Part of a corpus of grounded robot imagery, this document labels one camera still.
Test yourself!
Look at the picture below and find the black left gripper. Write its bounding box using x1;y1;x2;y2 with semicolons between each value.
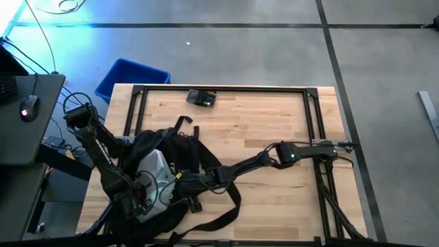
112;178;154;222

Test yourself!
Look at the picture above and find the black backpack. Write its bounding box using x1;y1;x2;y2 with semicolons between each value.
108;115;243;247

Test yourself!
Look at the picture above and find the white mesh pouch teal trim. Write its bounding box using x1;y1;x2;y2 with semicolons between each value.
134;149;178;224

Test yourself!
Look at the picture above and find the black power brick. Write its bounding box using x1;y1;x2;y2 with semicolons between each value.
186;89;217;108

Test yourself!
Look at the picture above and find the small black box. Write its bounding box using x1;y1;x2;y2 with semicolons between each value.
43;135;64;149

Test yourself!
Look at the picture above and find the grey low desk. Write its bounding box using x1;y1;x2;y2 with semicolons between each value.
0;163;48;243

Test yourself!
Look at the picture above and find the blue plastic bin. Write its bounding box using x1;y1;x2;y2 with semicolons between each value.
94;58;171;104

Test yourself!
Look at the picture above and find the black computer mouse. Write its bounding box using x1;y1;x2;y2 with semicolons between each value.
19;95;40;123

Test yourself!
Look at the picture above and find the black keyboard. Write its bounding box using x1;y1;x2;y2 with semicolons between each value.
0;75;18;101

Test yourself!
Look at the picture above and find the black laptop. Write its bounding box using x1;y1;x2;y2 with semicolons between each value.
0;46;29;77

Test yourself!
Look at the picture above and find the grey metal bar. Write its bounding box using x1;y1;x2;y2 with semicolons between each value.
417;91;439;143

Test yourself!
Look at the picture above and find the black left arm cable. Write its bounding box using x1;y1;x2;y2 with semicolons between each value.
135;170;179;209

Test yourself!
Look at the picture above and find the wooden table with black frame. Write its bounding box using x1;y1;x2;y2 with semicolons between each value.
77;84;378;247

